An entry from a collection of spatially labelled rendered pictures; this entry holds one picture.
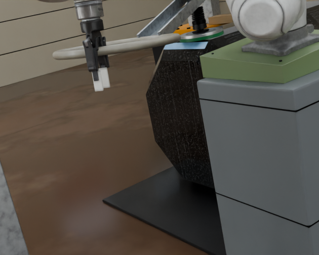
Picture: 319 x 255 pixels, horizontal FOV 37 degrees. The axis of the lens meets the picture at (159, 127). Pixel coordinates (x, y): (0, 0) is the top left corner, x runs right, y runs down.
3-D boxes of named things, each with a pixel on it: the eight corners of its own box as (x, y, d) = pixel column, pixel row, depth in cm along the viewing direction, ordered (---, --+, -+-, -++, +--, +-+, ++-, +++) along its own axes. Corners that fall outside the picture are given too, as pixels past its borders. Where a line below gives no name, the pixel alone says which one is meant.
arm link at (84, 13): (106, -1, 160) (109, 17, 161) (81, 3, 163) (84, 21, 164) (94, 0, 152) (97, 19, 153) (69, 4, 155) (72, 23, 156)
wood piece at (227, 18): (208, 25, 328) (207, 17, 326) (218, 22, 334) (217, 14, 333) (232, 22, 314) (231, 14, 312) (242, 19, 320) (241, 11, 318)
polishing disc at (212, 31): (231, 29, 230) (231, 27, 230) (194, 39, 222) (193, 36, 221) (207, 29, 249) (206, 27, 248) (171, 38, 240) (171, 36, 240)
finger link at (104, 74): (98, 68, 165) (99, 68, 166) (102, 88, 167) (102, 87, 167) (106, 67, 164) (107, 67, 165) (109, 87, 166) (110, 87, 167)
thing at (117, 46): (110, 47, 217) (108, 40, 216) (204, 36, 189) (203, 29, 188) (26, 64, 178) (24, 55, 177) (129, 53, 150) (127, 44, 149)
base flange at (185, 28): (160, 36, 354) (158, 30, 353) (208, 23, 380) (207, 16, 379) (204, 34, 315) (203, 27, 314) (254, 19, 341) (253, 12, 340)
